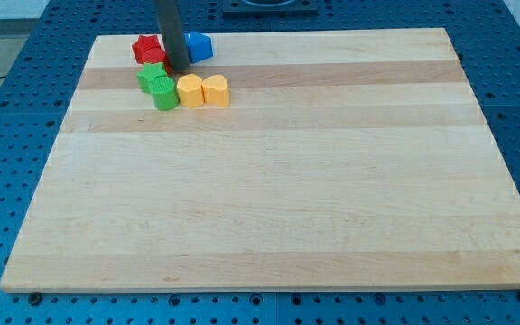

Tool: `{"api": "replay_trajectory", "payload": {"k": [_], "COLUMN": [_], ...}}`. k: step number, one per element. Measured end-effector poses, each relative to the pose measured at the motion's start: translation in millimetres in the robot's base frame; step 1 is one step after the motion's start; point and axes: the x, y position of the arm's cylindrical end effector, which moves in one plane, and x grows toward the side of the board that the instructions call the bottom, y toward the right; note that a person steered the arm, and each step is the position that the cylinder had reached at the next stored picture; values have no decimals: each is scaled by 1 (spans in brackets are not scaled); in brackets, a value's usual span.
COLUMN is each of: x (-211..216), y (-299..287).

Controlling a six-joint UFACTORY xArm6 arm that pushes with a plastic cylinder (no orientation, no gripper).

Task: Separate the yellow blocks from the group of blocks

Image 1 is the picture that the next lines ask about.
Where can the yellow pentagon block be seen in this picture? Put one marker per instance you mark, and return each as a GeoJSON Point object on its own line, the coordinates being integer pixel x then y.
{"type": "Point", "coordinates": [190, 92]}

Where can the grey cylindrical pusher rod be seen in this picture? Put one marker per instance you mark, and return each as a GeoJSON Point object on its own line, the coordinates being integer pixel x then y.
{"type": "Point", "coordinates": [169, 20]}

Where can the red star block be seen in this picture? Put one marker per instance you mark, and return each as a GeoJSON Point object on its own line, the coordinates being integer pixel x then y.
{"type": "Point", "coordinates": [143, 44]}

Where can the yellow heart block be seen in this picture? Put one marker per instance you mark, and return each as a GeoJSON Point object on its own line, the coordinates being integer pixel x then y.
{"type": "Point", "coordinates": [216, 90]}

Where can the blue pentagon block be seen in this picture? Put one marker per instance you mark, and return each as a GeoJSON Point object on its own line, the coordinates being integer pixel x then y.
{"type": "Point", "coordinates": [199, 46]}

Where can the green cylinder block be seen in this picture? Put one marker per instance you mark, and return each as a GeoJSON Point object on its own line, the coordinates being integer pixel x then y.
{"type": "Point", "coordinates": [163, 91]}

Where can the wooden board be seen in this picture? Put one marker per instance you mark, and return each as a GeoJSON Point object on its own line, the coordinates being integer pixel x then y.
{"type": "Point", "coordinates": [346, 161]}

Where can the green star block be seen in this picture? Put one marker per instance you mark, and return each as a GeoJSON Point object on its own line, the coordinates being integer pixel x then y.
{"type": "Point", "coordinates": [148, 73]}

